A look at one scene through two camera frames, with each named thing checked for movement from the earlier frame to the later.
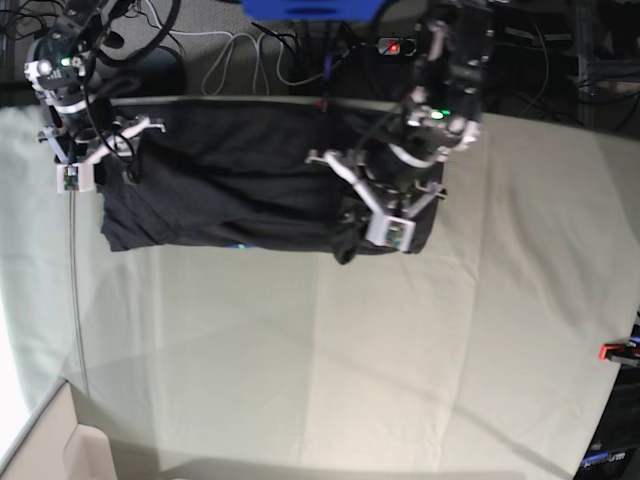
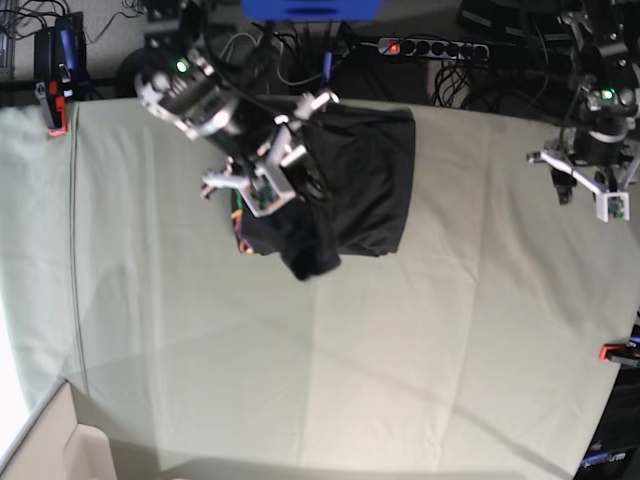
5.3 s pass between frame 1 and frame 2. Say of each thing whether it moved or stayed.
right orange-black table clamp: stayed
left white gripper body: moved
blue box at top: stayed
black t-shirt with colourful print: moved
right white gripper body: moved
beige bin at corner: stayed
